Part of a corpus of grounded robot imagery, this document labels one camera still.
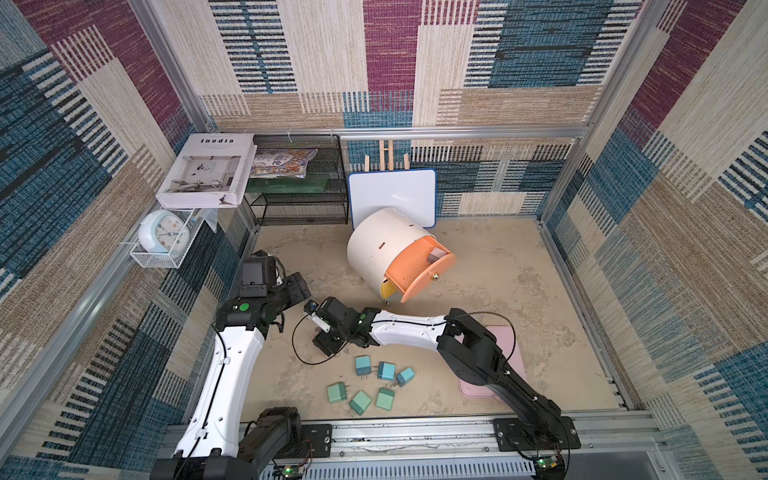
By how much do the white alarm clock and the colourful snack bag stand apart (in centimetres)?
23

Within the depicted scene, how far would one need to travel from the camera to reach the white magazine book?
0.71 meters

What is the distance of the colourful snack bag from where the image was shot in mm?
828

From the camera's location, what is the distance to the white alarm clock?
24.8 inches
